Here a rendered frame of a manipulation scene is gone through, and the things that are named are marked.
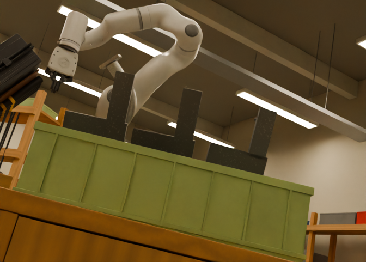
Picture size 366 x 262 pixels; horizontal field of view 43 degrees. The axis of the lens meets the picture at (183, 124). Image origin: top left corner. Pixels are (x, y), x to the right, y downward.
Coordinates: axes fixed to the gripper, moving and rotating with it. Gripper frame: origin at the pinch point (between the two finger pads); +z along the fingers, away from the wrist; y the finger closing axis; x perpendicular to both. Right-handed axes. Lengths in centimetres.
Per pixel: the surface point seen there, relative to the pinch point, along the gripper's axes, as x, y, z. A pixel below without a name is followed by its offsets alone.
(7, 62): 38.4, -19.3, -17.0
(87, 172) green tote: -75, 6, 42
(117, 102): -69, 9, 23
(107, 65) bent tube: -67, 5, 15
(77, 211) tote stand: -88, 3, 52
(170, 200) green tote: -80, 23, 44
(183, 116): -75, 23, 23
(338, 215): 329, 441, -85
